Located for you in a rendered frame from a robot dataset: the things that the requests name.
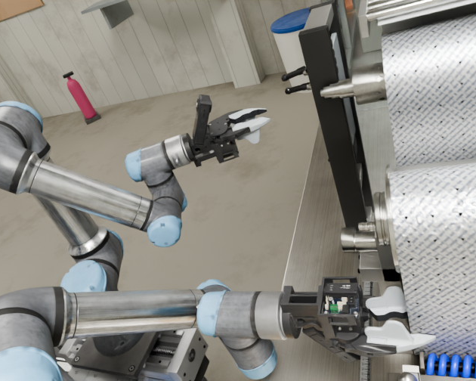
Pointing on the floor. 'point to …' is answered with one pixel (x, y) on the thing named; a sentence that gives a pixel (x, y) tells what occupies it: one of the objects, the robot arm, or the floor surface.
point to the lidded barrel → (292, 43)
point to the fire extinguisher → (81, 99)
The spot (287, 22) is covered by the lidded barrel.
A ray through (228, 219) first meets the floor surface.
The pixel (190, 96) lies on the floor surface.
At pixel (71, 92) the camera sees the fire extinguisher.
